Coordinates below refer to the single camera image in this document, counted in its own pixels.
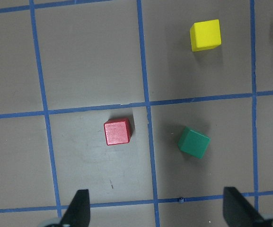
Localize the yellow wooden block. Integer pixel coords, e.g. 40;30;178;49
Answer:
190;19;221;52

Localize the green wooden block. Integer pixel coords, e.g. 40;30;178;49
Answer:
177;127;211;159

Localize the red wooden block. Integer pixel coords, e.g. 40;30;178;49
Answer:
104;118;132;146

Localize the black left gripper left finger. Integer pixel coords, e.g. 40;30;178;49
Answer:
60;189;90;227

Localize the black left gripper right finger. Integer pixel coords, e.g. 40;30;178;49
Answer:
222;187;271;227

